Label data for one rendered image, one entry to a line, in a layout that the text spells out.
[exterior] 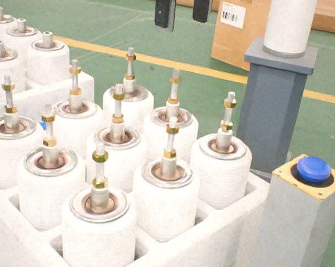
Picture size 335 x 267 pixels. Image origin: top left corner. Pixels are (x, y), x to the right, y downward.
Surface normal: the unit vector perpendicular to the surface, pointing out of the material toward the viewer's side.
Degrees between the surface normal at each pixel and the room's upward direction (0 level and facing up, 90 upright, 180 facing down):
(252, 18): 90
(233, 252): 90
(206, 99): 0
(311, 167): 0
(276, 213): 90
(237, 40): 89
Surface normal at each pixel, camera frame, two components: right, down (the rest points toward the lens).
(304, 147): 0.08, -0.86
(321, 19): -0.35, 0.45
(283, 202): -0.73, 0.29
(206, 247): 0.68, 0.42
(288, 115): 0.41, 0.49
